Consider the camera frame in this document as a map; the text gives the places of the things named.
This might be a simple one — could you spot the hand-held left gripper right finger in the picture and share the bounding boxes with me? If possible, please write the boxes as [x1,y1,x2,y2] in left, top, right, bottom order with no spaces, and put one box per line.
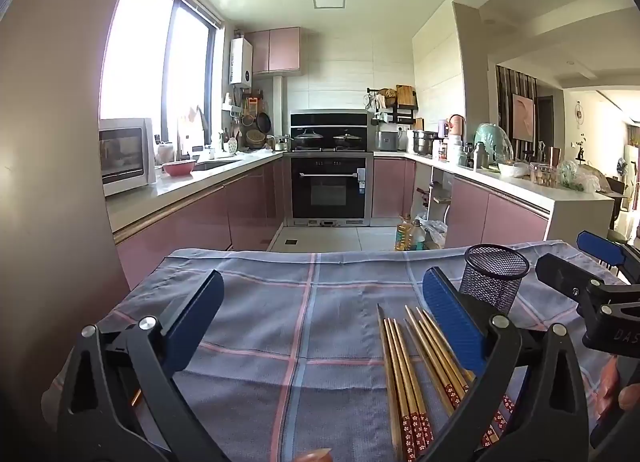
[419,266,593,462]

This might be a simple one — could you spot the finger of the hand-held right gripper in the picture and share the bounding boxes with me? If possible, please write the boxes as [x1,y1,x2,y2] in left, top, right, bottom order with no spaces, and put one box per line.
[535,252,609,306]
[576,229,640,278]

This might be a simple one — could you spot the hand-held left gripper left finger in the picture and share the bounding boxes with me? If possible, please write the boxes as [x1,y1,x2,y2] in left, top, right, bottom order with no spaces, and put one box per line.
[56,269,231,462]

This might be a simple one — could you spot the black mesh utensil holder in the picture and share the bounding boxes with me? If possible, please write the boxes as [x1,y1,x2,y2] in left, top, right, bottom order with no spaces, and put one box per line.
[459,244,530,317]

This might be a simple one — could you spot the bunch of wooden chopsticks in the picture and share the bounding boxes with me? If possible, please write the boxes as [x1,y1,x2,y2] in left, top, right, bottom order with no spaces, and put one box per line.
[376,303,516,462]

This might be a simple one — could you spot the person's right hand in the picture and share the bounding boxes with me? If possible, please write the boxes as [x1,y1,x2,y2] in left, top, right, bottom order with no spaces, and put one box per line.
[597,356,640,413]

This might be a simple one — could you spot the plastic bag of greens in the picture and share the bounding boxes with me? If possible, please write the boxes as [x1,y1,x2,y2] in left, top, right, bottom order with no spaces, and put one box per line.
[557,159,601,194]

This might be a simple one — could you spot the pink base cabinets white countertop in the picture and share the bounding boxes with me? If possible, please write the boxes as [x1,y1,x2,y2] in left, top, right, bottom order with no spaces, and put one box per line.
[372,149,616,250]
[105,149,293,255]

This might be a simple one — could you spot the white plastic bag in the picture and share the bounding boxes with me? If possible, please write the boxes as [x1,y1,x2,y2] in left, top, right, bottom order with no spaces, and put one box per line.
[417,219,448,249]

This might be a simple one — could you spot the glass jar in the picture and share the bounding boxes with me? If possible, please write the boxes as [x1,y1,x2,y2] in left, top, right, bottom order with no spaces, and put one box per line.
[530,162,558,188]

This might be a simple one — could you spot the yellow cooking oil bottle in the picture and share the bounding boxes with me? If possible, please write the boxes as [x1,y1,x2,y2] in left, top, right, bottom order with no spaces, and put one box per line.
[394,219,416,252]

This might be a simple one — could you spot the blue checkered tablecloth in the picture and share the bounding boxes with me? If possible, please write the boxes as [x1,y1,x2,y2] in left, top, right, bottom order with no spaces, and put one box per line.
[42,239,631,462]

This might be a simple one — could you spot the green appliance plastic cover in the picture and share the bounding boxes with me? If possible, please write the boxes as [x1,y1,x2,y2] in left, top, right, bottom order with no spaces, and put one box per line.
[474,123,514,165]

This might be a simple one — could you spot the pink bowl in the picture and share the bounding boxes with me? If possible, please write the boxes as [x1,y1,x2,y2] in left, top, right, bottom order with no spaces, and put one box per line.
[162,159,196,178]

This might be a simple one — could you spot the white countertop oven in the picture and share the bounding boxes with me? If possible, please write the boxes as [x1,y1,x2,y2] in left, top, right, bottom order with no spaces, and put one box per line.
[98,118,157,198]

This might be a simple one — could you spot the black stove with oven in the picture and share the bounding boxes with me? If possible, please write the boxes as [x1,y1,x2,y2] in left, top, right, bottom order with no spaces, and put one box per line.
[289,109,375,228]

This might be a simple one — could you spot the pink thermos jug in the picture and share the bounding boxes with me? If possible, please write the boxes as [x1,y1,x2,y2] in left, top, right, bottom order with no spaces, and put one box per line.
[447,114,468,143]

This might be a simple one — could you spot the steel stockpot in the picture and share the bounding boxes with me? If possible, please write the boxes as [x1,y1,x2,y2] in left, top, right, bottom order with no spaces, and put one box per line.
[412,130,439,155]

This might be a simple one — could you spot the black wok with lid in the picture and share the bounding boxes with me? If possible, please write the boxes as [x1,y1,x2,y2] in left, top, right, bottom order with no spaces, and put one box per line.
[292,128,327,150]

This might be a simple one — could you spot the grey refrigerator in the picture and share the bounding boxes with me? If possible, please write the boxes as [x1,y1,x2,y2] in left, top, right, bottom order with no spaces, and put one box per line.
[0,0,146,343]

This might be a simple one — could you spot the white water heater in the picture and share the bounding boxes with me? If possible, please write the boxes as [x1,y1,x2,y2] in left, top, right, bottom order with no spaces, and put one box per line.
[229,38,253,88]

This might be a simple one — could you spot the kitchen window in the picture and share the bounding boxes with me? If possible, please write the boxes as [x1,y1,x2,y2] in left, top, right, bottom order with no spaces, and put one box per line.
[100,0,223,153]

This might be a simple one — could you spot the framed wall picture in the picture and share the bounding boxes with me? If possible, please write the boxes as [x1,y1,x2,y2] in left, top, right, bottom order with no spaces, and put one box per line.
[511,93,537,143]

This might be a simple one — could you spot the striped wall panel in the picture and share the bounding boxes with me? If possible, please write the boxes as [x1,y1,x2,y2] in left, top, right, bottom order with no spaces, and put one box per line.
[495,65,538,158]

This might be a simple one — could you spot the black wall rack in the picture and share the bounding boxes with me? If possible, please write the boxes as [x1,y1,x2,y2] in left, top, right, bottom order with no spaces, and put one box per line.
[366,84,419,125]

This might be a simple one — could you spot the pink wall cabinets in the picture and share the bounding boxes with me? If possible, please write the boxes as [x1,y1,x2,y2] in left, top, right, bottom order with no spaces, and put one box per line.
[244,27,301,76]

